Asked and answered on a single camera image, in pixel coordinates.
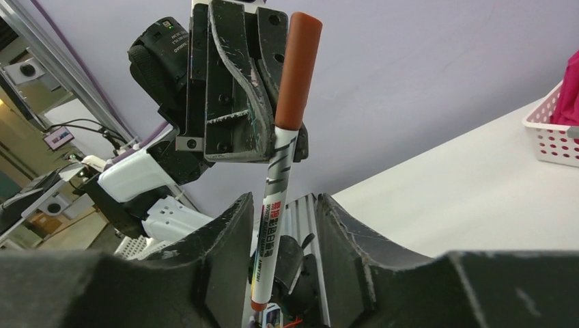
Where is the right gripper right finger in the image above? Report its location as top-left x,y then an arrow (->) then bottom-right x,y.
316,194 -> 578,327

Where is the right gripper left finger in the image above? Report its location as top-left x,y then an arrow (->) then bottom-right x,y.
1,193 -> 254,327

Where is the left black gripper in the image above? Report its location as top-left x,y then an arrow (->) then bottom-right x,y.
177,1 -> 309,165

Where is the white red whiteboard marker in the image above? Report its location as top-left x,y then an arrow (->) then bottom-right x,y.
250,12 -> 324,313

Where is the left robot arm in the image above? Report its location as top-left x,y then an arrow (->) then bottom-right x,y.
83,1 -> 290,241

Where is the white plastic basket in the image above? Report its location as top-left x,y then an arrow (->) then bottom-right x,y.
522,83 -> 578,167

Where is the magenta cloth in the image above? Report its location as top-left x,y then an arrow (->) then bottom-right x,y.
550,51 -> 578,126

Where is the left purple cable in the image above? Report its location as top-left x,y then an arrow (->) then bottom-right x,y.
104,120 -> 171,166

